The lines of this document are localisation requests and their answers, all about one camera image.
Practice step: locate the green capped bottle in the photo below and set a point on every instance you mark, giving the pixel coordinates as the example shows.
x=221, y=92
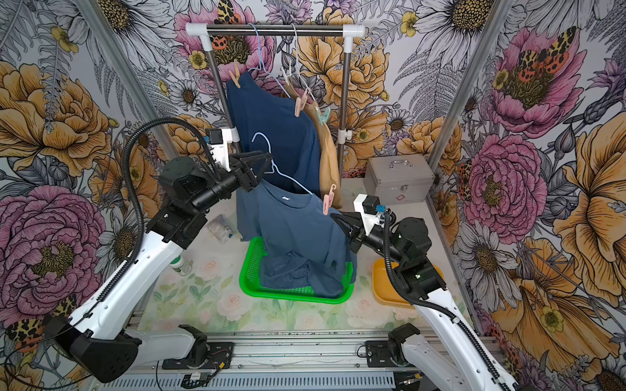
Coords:
x=181, y=265

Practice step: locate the metal clothes rack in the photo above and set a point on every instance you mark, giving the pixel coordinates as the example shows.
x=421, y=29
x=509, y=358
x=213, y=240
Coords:
x=348, y=32

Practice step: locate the dark navy t-shirt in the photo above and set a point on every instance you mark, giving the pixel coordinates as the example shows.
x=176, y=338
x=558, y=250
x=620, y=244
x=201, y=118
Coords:
x=267, y=123

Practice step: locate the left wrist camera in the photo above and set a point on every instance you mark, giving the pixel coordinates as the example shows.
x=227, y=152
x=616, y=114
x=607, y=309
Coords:
x=220, y=142

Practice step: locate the teal clothespin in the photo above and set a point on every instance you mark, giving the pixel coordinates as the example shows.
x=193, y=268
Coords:
x=323, y=115

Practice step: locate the tan clothespin on navy shirt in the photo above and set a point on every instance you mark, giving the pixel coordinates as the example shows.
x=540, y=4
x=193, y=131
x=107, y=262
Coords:
x=235, y=75

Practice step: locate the slate blue t-shirt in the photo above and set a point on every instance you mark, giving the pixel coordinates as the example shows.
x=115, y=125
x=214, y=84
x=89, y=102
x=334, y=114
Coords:
x=304, y=248

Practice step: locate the tan t-shirt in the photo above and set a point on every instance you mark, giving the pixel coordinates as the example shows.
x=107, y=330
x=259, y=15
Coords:
x=329, y=170

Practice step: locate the white clothespin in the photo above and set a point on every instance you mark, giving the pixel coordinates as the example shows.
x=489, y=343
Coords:
x=287, y=76

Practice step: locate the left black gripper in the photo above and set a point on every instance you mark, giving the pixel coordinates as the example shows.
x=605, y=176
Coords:
x=248, y=176

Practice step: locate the green perforated plastic basket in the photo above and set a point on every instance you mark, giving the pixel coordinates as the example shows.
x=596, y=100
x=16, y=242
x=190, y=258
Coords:
x=250, y=283

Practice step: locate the clear plastic bag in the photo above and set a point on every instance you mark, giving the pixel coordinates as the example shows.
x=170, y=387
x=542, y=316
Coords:
x=221, y=229

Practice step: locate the yellow plastic tray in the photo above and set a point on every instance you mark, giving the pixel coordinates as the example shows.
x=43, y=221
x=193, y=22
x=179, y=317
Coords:
x=391, y=288

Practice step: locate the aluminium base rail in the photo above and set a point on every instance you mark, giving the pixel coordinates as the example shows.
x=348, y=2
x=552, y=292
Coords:
x=312, y=361

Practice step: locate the silver metal case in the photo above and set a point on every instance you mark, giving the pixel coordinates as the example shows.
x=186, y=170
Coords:
x=397, y=180

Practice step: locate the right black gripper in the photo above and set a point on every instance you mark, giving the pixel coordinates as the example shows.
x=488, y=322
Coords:
x=356, y=223

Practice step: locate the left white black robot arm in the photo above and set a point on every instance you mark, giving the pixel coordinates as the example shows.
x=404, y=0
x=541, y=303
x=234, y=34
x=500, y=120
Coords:
x=96, y=335

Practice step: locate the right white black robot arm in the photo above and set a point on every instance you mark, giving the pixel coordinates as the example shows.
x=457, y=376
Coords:
x=469, y=365

